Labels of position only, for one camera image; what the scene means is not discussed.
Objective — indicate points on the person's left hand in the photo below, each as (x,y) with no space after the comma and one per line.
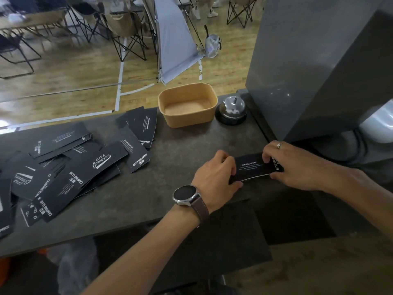
(211,184)

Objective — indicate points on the person's right hand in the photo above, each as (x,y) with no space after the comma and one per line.
(301,168)

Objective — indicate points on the person's right thumb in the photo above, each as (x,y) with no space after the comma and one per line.
(280,177)

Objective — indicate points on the person's left thumb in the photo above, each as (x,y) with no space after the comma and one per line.
(234,188)

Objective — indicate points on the black printed cup sleeve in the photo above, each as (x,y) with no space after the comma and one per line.
(253,167)

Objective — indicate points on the person's left forearm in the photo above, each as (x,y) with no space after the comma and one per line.
(144,251)

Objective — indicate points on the person's right forearm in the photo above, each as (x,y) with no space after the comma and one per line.
(365,196)

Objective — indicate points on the silver call bell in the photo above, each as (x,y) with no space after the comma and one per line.
(232,109)

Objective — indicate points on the tan rectangular tray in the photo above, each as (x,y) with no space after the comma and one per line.
(187,104)

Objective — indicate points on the white rounded appliance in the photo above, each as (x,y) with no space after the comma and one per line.
(379,124)

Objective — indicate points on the large grey metal machine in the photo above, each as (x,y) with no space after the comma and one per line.
(316,64)

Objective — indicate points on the clear plastic bag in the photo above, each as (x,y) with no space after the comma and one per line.
(212,44)

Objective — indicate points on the grey fabric tent panel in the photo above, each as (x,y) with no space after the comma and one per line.
(176,42)

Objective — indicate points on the pile of black paper sleeves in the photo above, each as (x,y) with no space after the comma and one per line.
(70,168)

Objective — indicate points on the tan folding camp chair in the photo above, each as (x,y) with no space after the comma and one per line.
(126,30)
(244,7)

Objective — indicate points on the white plastic bag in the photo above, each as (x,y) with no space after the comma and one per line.
(75,267)

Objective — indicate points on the black folding camp chair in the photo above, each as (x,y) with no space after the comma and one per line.
(87,15)

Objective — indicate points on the wooden folding table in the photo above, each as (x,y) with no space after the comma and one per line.
(33,21)

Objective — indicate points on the black metal frame chair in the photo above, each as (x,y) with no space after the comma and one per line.
(13,50)

